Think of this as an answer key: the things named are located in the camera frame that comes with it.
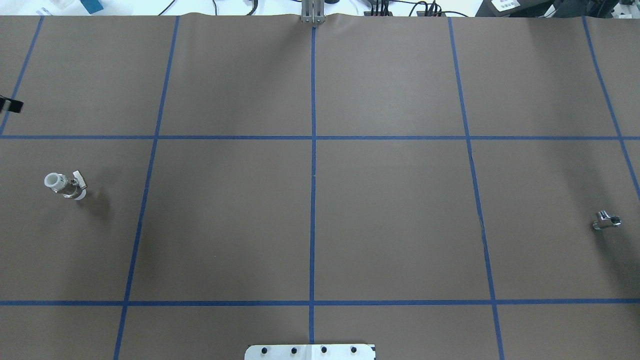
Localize black object at table edge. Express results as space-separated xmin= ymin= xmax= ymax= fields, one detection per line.
xmin=0 ymin=95 xmax=25 ymax=114

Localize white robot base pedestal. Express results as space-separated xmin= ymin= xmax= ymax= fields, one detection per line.
xmin=244 ymin=343 xmax=377 ymax=360

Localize chrome tee pipe fitting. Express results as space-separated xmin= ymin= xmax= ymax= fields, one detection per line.
xmin=592 ymin=210 xmax=622 ymax=231

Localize PPR valve with metal handle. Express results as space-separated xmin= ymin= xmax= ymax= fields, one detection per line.
xmin=43 ymin=170 xmax=88 ymax=201

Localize blue box behind table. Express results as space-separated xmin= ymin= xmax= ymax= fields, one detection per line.
xmin=80 ymin=0 xmax=105 ymax=15

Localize black cables behind table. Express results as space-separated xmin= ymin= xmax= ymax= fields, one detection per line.
xmin=363 ymin=0 xmax=483 ymax=18

